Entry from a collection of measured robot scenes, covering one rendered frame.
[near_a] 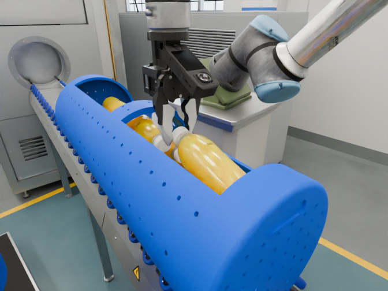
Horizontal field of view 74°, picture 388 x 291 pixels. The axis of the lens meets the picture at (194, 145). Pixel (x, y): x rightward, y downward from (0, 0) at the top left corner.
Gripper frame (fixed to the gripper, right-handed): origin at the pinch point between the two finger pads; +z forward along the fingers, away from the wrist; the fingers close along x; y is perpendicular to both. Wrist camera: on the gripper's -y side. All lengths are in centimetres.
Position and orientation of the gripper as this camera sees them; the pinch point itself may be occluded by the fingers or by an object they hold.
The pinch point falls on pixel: (179, 137)
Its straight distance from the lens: 52.5
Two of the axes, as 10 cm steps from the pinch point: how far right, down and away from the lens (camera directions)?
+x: -8.0, 2.8, -5.3
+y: -5.9, -3.6, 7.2
